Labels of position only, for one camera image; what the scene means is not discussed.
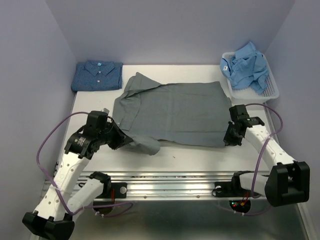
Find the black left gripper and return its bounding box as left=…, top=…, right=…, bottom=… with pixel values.
left=99, top=119, right=133, bottom=149

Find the grey long sleeve shirt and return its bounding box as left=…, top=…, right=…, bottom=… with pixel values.
left=112, top=72, right=232, bottom=155

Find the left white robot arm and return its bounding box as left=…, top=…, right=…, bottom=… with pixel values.
left=22, top=110, right=132, bottom=240

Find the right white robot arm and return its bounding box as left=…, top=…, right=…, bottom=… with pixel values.
left=224, top=104, right=310, bottom=207

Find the white plastic basket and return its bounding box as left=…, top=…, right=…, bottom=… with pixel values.
left=221, top=52, right=280, bottom=104

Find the blue checked folded shirt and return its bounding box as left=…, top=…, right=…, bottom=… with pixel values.
left=71, top=60, right=123, bottom=93

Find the light blue crumpled shirt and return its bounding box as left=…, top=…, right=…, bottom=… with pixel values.
left=220, top=41, right=269, bottom=94

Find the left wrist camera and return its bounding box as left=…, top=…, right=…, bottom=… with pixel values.
left=101, top=108, right=110, bottom=114

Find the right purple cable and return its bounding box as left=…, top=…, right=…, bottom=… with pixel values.
left=217, top=103, right=284, bottom=216

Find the purple cable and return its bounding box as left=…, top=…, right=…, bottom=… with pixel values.
left=36, top=112, right=134, bottom=218
left=217, top=103, right=284, bottom=216

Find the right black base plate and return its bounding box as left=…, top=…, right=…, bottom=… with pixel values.
left=211, top=181, right=250, bottom=198

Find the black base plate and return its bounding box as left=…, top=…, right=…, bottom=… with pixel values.
left=211, top=181, right=250, bottom=198
left=96, top=182, right=128, bottom=199

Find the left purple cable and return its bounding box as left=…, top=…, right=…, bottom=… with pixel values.
left=36, top=112, right=134, bottom=218

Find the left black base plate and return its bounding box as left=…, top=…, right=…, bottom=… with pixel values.
left=96, top=182, right=128, bottom=199

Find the aluminium rail frame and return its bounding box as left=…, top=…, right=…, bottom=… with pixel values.
left=29, top=99, right=311, bottom=240

